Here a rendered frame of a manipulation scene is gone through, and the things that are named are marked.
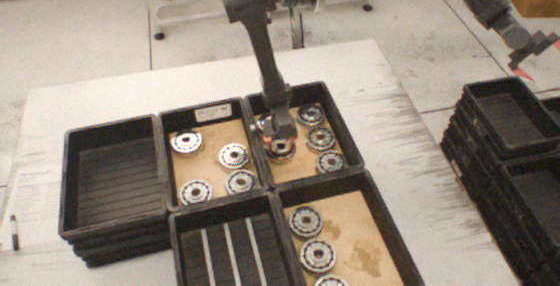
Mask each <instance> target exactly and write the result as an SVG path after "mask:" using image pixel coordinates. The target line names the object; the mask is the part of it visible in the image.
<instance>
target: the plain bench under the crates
mask: <svg viewBox="0 0 560 286"><path fill-rule="evenodd" d="M274 57H275V61H276V64H277V67H278V69H279V70H280V71H281V74H282V75H283V78H284V81H285V83H286V82H287V83H288V82H289V83H290V85H291V86H293V85H298V84H303V83H308V82H314V81H319V80H322V81H324V82H326V84H327V86H328V88H329V90H330V92H331V94H332V96H333V98H334V100H335V102H336V104H337V106H338V108H339V110H340V112H341V114H342V116H343V118H344V120H345V122H346V124H347V126H348V128H349V130H350V132H351V134H352V138H353V140H354V142H355V144H356V146H357V148H358V150H359V152H360V154H361V156H362V158H363V160H364V162H365V166H364V169H367V170H368V171H369V172H370V174H371V176H372V178H373V180H374V182H375V184H376V186H377V188H378V190H379V192H380V193H381V195H382V197H383V199H384V201H385V203H386V205H387V207H388V209H389V211H390V213H391V215H392V217H393V219H394V221H395V223H396V225H397V227H398V229H399V231H400V235H401V237H402V239H403V241H404V243H405V245H406V247H407V249H408V250H409V252H410V254H411V256H412V258H413V260H414V262H415V264H416V266H417V268H418V270H419V272H420V274H421V276H422V278H423V280H424V282H425V285H426V286H520V284H519V283H518V282H517V280H516V279H515V277H514V274H513V272H512V270H511V269H510V267H509V265H508V264H507V262H506V260H505V259H504V257H503V255H502V254H501V253H500V251H499V250H498V248H497V245H496V243H495V241H494V240H493V238H492V236H491V235H490V233H489V231H488V230H487V228H486V226H485V224H484V223H483V221H482V219H480V217H479V215H478V212H477V210H476V209H475V207H474V205H473V204H472V202H471V200H470V199H469V197H468V195H467V194H466V192H465V190H464V189H463V187H462V185H461V184H460V182H459V180H458V179H457V177H456V175H455V172H454V171H453V170H452V168H451V166H450V165H449V163H448V161H447V160H446V158H445V156H444V155H443V153H442V151H441V150H440V148H439V146H438V145H437V143H436V141H435V140H434V138H433V136H432V135H431V133H430V131H429V130H428V128H427V126H426V125H425V123H424V121H423V120H422V118H421V116H420V115H419V113H418V110H417V108H416V106H415V104H414V103H413V101H412V99H411V98H410V96H409V94H408V93H407V91H406V89H405V88H404V86H403V85H402V84H401V82H400V80H399V79H398V77H397V75H396V74H395V72H394V70H393V69H392V67H391V65H390V64H389V62H388V60H387V59H386V57H385V55H384V54H383V52H382V50H381V49H380V47H379V45H378V44H377V42H376V40H375V39H372V38H370V39H364V40H357V41H350V42H343V43H337V44H331V45H324V46H317V47H310V48H303V49H297V50H290V51H283V52H276V53H274ZM259 76H260V71H259V68H258V64H257V61H256V59H255V56H249V57H242V58H235V59H229V60H222V61H215V62H209V63H202V64H196V65H189V66H182V67H175V68H168V69H162V70H155V71H148V72H141V73H135V74H129V75H122V76H115V77H108V78H101V79H95V80H89V81H82V82H75V83H69V84H62V85H56V86H49V87H42V88H36V89H30V90H29V91H28V96H27V100H26V104H25V108H24V112H23V116H22V120H21V125H20V129H19V133H18V138H17V142H16V146H15V151H14V155H13V158H12V163H11V167H10V175H9V180H8V184H7V188H6V193H5V197H4V201H3V205H2V209H1V213H0V229H1V226H2V222H3V219H4V216H5V213H6V209H7V206H8V203H9V200H10V197H11V194H12V186H13V180H14V177H15V176H16V173H17V169H24V168H34V167H42V166H51V165H62V154H63V141H64V133H65V132H66V131H67V130H69V129H74V128H79V127H84V126H89V125H93V124H99V123H104V122H109V121H114V120H119V119H124V118H130V117H134V116H139V115H144V114H149V113H153V114H155V115H156V116H157V114H158V113H159V112H160V111H165V110H170V109H175V108H180V107H185V106H191V105H196V104H201V103H205V102H210V101H215V100H221V99H226V98H231V97H236V96H240V97H242V98H243V99H244V96H245V95H247V94H252V93H257V92H261V91H260V90H262V87H261V84H260V80H259ZM2 243H3V242H0V286H177V285H176V276H175V268H174V260H173V252H172V249H171V250H167V251H163V252H159V253H156V254H152V255H150V254H148V255H144V256H140V257H136V258H132V259H128V260H124V261H120V262H116V263H113V264H109V265H105V266H101V267H97V268H93V269H87V268H86V267H85V262H83V261H81V258H78V257H77V256H76V255H75V254H74V252H73V245H69V244H68V241H64V240H62V239H56V240H51V241H47V242H43V243H38V244H34V245H29V246H25V247H20V248H19V249H18V250H14V249H13V248H12V249H7V250H3V251H1V249H2Z"/></svg>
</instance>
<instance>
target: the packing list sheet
mask: <svg viewBox="0 0 560 286"><path fill-rule="evenodd" d="M61 167H62V165H51V166H42V167H34V168H24V169H17V173H16V176H15V177H14V180H13V186H12V194H11V197H10V200H9V203H8V206H7V209H6V213H5V216H4V219H3V222H2V226H1V229H0V242H3V243H2V249H1V251H3V250H7V249H12V248H13V243H12V232H11V221H10V216H11V215H12V214H15V215H16V219H17V228H18V238H19V247H25V246H29V245H34V244H38V243H43V242H47V241H51V240H56V239H61V237H60V236H59V235H58V220H59V208H60V194H61Z"/></svg>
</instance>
